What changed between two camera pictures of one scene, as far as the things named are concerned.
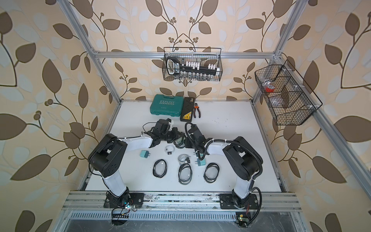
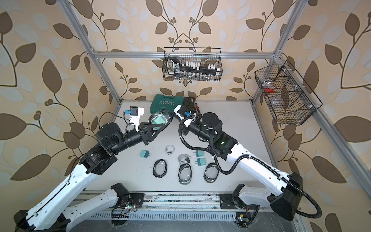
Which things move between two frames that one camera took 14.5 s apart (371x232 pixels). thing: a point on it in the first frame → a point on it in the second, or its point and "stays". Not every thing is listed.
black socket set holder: (174, 67) stays
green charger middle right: (196, 155) stays
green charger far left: (145, 153) stays
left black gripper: (175, 132) → (143, 131)
